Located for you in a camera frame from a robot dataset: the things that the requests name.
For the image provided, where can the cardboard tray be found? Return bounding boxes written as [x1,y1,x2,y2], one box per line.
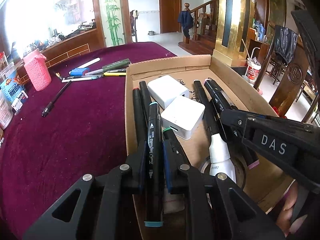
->
[124,54,295,240]

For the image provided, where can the green pen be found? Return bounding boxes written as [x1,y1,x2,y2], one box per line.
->
[85,59,131,76]

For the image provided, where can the blue and white eraser pen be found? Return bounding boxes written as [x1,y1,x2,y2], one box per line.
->
[69,57,100,76]

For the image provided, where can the white USB charger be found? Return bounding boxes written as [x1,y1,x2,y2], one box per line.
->
[161,96,205,140]

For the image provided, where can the teal-capped black marker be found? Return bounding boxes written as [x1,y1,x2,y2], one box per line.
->
[144,102,164,228]

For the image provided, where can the maroon velvet tablecloth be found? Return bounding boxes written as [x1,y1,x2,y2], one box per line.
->
[0,41,178,239]

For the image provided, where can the wooden sideboard cabinet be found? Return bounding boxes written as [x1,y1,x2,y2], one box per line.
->
[17,28,106,81]

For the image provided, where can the blue printed box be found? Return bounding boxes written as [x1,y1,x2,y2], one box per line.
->
[1,70,25,111]

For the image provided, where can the red-capped black marker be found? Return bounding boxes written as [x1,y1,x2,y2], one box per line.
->
[132,88,147,144]

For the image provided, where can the wooden chair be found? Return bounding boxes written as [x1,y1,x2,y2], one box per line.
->
[253,25,309,117]

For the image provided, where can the black pen on table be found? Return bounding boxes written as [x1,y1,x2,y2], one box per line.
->
[41,81,72,117]

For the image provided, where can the wooden door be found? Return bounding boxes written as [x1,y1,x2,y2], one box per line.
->
[159,0,182,34]

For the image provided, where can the green-capped black marker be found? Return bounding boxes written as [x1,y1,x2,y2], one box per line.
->
[163,128,189,163]

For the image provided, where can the white glue bottle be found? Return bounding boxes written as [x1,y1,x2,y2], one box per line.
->
[209,133,236,183]

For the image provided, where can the pink knitted jar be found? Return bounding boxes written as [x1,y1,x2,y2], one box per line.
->
[23,49,52,91]

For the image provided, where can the yellow pen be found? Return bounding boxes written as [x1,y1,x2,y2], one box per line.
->
[103,72,126,76]

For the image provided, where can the pink-capped black marker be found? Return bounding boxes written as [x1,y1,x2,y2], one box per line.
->
[204,78,259,170]

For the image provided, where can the white paint bucket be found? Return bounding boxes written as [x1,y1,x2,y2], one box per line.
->
[246,57,261,84]

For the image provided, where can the right hand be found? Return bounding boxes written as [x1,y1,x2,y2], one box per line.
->
[276,181,308,237]

